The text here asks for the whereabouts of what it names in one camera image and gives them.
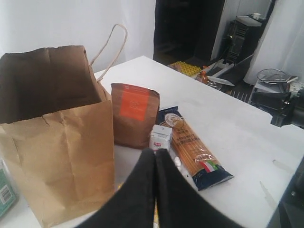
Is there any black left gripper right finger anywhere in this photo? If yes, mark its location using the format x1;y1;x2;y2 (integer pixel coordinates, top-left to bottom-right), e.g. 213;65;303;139
155;149;241;228

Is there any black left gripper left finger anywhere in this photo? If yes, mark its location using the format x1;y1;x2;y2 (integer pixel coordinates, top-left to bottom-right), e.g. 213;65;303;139
78;149;155;228

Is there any brown paper shopping bag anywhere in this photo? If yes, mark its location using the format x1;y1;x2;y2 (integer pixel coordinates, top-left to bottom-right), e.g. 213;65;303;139
0;23;128;228

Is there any white crumpled lump middle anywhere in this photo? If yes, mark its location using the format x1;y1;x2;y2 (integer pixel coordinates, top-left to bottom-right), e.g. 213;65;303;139
173;156;181;171

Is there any spaghetti packet dark blue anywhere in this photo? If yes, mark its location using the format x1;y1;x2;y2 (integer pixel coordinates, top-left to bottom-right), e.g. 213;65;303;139
157;106;234;190

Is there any small white blue carton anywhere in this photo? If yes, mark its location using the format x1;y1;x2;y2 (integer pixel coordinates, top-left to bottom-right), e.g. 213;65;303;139
149;125;172;151

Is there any brown pouch orange label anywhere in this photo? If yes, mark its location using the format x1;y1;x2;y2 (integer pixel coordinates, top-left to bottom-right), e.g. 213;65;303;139
111;83;160;150

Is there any clear jar gold lid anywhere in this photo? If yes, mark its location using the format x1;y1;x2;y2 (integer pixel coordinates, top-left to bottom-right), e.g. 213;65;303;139
0;158;19;219

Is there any yellow egg tray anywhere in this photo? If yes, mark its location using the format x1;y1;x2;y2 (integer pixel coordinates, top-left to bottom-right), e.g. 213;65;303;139
168;61;201;76

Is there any grey metal rack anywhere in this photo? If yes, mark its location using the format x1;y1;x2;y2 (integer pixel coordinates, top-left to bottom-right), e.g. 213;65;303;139
201;54;253;86

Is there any black device on right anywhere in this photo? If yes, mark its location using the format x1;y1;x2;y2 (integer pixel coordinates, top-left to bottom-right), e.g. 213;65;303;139
251;89;304;128

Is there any round glass bowl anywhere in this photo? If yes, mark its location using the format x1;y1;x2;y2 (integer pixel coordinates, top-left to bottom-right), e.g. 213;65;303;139
256;69;287;83

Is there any black cabinet with drawers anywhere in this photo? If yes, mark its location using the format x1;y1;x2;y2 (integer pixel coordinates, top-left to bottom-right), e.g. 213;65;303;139
225;15;266;64

